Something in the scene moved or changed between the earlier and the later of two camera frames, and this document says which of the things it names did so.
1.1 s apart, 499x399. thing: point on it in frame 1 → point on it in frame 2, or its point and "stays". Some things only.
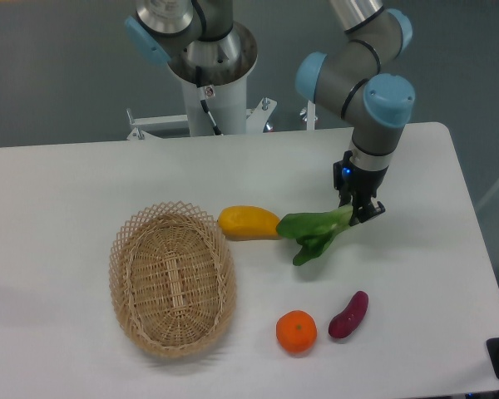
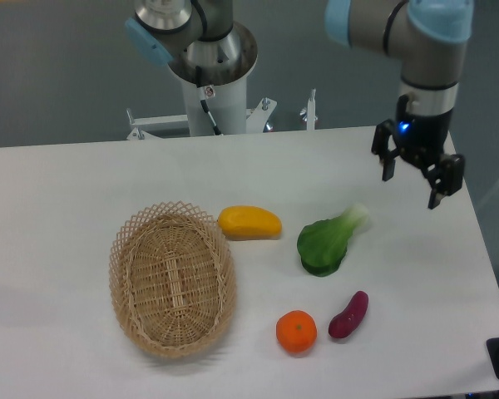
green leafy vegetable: [313, 232] → [323, 244]
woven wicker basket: [174, 278] stays
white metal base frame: [256, 116] stays
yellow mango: [245, 223] stays
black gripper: [353, 181] → [422, 139]
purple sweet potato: [346, 322] stays
